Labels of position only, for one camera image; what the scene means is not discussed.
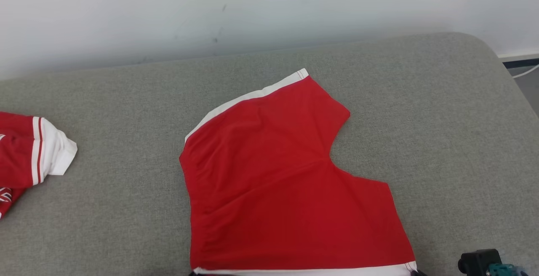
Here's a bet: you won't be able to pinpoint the red shorts white waistband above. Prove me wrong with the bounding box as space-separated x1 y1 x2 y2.
179 68 418 276

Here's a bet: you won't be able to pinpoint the red jersey white sleeves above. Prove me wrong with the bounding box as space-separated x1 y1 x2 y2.
0 112 78 220

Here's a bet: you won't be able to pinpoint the dark wall baseboard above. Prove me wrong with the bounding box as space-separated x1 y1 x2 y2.
499 55 539 70

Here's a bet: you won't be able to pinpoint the white floor cable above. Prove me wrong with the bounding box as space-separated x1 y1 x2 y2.
511 63 539 79

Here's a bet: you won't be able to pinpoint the teal cable connector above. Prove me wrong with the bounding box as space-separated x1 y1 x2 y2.
488 263 528 276

